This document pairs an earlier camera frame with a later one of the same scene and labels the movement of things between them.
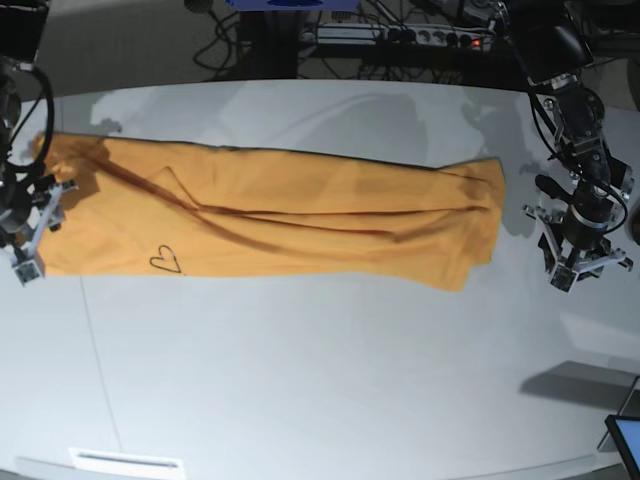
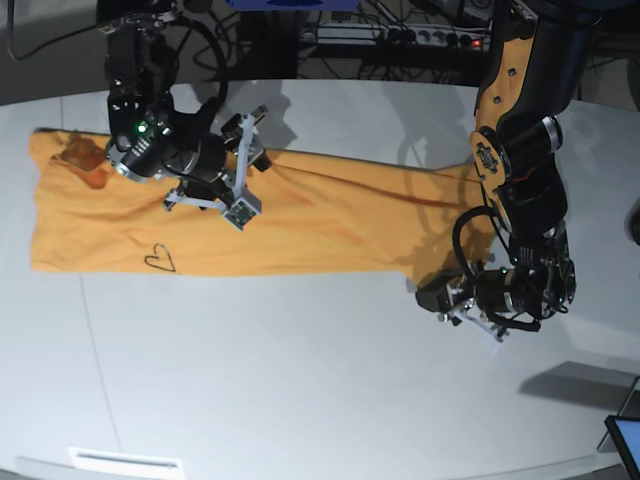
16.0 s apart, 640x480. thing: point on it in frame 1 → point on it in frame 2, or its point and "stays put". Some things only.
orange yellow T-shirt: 184,205 stays put
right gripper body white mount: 545,219 → 435,294
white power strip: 403,35 stays put
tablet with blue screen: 625,432 stays put
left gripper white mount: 27,250 → 258,157
